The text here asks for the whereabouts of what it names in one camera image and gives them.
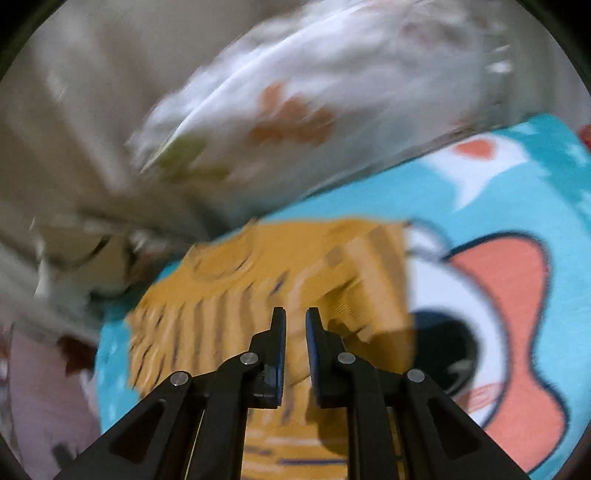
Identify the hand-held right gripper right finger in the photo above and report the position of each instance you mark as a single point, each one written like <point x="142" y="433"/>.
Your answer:
<point x="314" y="369"/>

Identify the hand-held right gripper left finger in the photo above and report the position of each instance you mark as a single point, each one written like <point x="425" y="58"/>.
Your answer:
<point x="278" y="369"/>

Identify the yellow striped small shirt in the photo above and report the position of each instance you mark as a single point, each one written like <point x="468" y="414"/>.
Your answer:
<point x="217" y="318"/>

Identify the dark red cloth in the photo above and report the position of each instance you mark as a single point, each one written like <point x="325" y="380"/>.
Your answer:
<point x="74" y="353"/>

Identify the teal cartoon printed blanket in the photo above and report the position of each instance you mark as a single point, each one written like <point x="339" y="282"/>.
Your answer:
<point x="508" y="207"/>

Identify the white floral quilt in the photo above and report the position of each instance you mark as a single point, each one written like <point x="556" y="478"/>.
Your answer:
<point x="332" y="83"/>

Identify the beige curtain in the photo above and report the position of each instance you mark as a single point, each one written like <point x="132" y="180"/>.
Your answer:
<point x="69" y="115"/>

